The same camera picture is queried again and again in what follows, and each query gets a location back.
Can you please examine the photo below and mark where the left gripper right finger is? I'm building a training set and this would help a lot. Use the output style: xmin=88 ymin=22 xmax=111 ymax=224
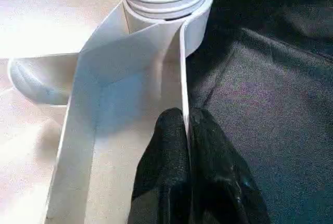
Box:
xmin=187 ymin=107 xmax=272 ymax=224

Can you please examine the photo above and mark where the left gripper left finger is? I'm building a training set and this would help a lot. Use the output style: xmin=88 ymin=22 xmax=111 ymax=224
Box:
xmin=129 ymin=107 xmax=192 ymax=224

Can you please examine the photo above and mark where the white plastic table top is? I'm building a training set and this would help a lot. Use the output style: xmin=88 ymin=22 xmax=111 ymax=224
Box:
xmin=0 ymin=0 xmax=215 ymax=224

